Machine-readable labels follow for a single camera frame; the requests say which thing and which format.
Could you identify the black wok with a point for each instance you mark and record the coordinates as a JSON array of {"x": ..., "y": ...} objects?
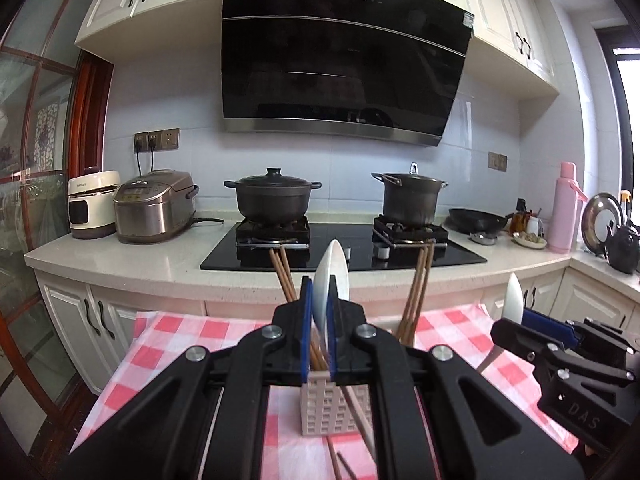
[{"x": 477, "y": 220}]

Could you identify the small cream plate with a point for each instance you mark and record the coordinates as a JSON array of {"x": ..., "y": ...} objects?
[{"x": 530, "y": 241}]

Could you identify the black kettle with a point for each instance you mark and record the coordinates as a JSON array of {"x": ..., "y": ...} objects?
[{"x": 624, "y": 250}]

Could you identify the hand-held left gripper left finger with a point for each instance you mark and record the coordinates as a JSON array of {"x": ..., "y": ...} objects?
[{"x": 307, "y": 330}]

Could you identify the silver rice cooker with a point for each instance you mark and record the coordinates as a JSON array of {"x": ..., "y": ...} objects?
[{"x": 150, "y": 210}]

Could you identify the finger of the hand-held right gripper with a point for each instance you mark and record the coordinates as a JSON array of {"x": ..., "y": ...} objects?
[
  {"x": 550, "y": 321},
  {"x": 520, "y": 337}
]

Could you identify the pink checked tablecloth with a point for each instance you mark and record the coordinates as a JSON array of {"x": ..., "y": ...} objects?
[{"x": 165, "y": 340}]

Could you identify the red wooden glazed door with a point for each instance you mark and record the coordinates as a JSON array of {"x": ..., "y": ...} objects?
[{"x": 30, "y": 160}]

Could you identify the dark window frame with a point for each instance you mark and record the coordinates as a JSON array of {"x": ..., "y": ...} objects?
[{"x": 607, "y": 110}]

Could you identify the cream small cooker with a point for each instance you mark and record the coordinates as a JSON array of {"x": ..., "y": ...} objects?
[{"x": 92, "y": 205}]

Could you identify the beige lattice utensil holder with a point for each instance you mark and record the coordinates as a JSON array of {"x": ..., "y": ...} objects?
[{"x": 325, "y": 410}]

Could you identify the pink thermos bottle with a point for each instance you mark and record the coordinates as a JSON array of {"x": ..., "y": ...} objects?
[{"x": 565, "y": 210}]

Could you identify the white ceramic spoon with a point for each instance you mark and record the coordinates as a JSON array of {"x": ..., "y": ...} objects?
[
  {"x": 514, "y": 300},
  {"x": 330, "y": 275}
]

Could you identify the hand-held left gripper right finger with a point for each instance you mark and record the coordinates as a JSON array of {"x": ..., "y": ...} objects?
[{"x": 334, "y": 340}]

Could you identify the steel pot lid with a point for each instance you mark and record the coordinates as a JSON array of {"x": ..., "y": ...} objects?
[{"x": 597, "y": 220}]

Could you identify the cream kitchen countertop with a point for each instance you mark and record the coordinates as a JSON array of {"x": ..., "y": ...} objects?
[{"x": 125, "y": 260}]

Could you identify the grey stockpot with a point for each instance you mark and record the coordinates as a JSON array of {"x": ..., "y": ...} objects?
[{"x": 410, "y": 200}]

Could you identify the black glass gas hob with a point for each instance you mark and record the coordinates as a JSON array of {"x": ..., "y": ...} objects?
[{"x": 225, "y": 260}]

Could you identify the white upper cabinet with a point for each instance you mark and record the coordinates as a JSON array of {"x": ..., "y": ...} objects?
[
  {"x": 500, "y": 10},
  {"x": 165, "y": 0}
]

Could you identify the dark condiment bottle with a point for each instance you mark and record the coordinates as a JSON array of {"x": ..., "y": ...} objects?
[{"x": 520, "y": 220}]

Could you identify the white corner lower cabinet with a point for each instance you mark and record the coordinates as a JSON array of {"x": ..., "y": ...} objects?
[{"x": 590, "y": 295}]

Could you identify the dark wooden chopstick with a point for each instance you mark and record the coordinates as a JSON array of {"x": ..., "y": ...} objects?
[{"x": 280, "y": 280}]

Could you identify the brass wall switch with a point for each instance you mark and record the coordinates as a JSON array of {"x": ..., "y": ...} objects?
[{"x": 497, "y": 161}]

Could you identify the black lidded casserole pot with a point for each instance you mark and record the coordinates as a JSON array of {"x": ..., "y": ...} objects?
[{"x": 272, "y": 200}]

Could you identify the small steel bowl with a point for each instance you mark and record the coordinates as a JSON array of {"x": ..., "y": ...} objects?
[{"x": 482, "y": 239}]

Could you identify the black range hood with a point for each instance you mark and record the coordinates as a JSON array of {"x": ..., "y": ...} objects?
[{"x": 340, "y": 60}]

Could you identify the brass triple wall socket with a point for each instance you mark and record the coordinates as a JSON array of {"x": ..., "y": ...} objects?
[{"x": 167, "y": 139}]

